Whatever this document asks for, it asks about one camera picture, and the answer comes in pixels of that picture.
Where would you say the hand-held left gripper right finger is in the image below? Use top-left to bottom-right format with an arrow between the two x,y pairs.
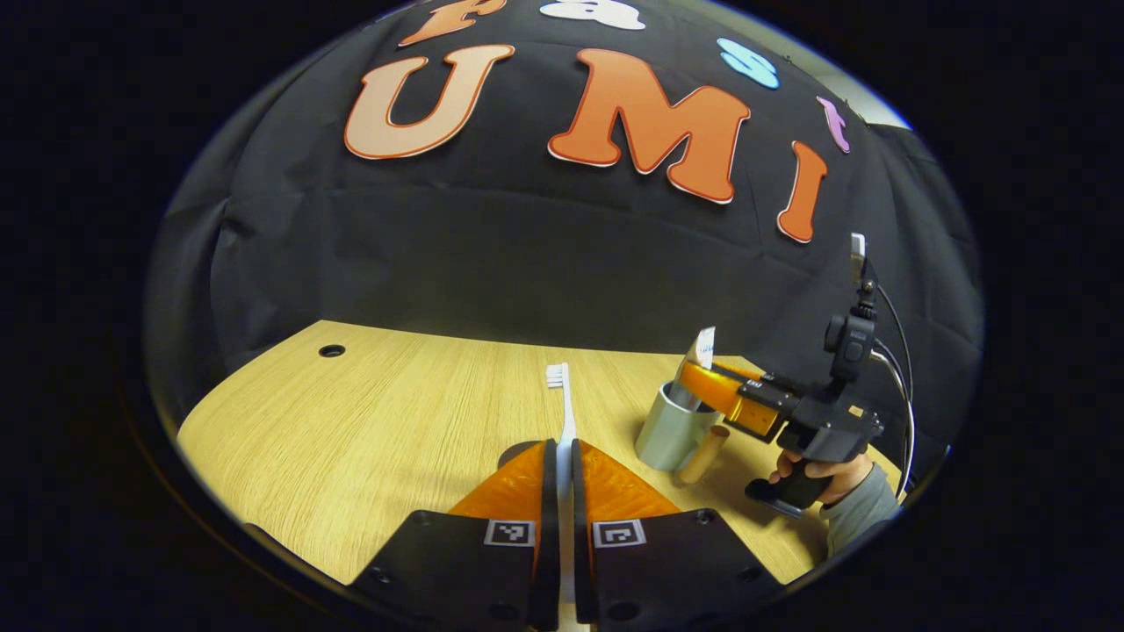
571,437 -> 787,628

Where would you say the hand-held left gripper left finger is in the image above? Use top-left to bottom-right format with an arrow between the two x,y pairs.
349,437 -> 560,631

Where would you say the white toothpaste tube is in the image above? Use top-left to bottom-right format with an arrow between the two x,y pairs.
674,327 -> 717,413

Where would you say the light blue cup wooden handle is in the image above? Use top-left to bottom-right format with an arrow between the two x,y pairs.
634,379 -> 731,485

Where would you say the white toothbrush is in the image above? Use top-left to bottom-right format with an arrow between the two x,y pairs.
545,363 -> 580,615

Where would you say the black backdrop cloth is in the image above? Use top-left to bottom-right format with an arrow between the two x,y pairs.
145,0 -> 984,457

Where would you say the black cable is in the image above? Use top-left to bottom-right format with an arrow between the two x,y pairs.
874,283 -> 916,479

